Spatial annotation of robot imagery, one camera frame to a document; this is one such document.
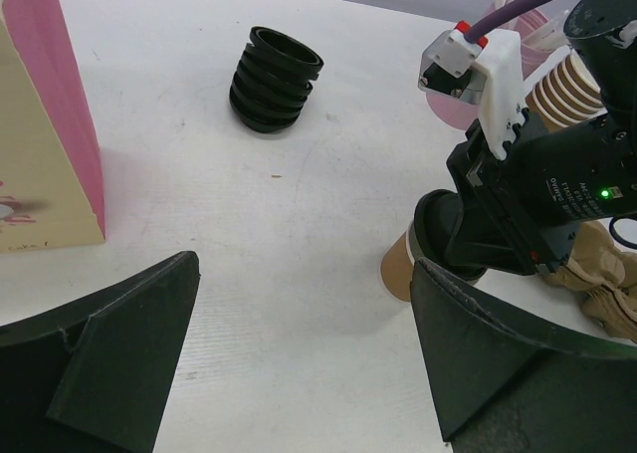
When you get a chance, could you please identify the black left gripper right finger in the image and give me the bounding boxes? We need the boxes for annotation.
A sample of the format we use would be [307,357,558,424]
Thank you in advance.
[411,260,636,452]

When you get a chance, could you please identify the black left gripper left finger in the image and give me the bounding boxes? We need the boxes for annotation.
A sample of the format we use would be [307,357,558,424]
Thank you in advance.
[1,251,200,452]

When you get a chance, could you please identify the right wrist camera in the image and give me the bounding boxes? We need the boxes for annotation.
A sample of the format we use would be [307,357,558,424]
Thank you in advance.
[418,21,527,160]

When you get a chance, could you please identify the stack of brown paper cups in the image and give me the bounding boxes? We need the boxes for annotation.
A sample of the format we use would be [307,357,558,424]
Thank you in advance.
[526,50,606,132]

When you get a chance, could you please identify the stack of black cup lids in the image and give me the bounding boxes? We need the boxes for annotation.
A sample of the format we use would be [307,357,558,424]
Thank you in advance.
[229,26,324,134]

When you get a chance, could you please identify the white wrapped straws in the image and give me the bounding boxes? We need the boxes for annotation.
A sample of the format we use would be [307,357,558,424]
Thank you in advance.
[494,0,567,51]

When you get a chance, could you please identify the black cup lid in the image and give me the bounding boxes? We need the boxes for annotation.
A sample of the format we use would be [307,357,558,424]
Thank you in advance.
[413,189,487,284]

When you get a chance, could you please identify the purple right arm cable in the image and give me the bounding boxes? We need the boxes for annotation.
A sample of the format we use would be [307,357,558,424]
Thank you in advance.
[465,0,611,44]

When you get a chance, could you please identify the brown paper coffee cup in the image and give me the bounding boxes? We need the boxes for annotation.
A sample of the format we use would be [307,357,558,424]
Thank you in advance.
[379,221,487,304]

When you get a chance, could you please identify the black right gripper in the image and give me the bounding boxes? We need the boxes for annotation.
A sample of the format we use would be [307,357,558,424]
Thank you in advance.
[445,112,636,275]

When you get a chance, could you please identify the pink and cream paper bag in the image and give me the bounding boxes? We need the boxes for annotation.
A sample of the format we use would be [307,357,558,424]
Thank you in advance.
[1,0,106,253]

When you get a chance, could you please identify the brown cardboard cup carrier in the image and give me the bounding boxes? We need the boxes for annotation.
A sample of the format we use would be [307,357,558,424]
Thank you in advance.
[542,221,636,342]

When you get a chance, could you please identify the pink cylindrical holder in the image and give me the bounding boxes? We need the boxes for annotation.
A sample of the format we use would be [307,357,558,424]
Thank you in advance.
[420,25,531,148]

